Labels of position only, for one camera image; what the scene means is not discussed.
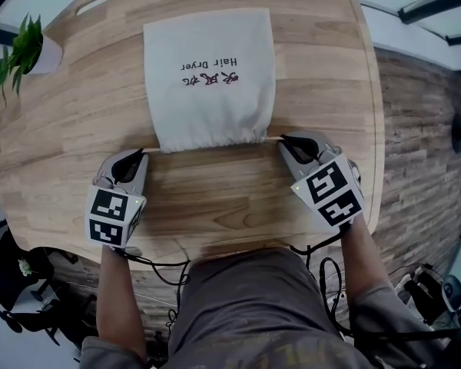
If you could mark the black and grey equipment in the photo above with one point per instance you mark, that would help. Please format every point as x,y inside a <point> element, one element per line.
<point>434,294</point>

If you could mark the dark window frame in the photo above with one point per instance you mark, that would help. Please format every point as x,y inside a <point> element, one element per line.
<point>438,2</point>

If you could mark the person's right forearm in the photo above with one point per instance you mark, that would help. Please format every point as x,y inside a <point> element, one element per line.
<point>363,260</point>

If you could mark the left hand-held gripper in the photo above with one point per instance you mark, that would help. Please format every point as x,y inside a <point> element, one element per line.
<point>107,215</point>

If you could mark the green potted plant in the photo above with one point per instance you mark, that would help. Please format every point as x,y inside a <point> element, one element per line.
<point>25,52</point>

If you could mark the person's grey clothing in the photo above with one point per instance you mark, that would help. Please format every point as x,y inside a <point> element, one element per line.
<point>261,313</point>

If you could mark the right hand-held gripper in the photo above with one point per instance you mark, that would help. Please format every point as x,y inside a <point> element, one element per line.
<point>330,194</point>

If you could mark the person's left forearm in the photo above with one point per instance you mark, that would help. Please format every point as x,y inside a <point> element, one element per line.
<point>119,302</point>

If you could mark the black office chair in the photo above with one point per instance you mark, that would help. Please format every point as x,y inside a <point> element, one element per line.
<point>19,286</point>

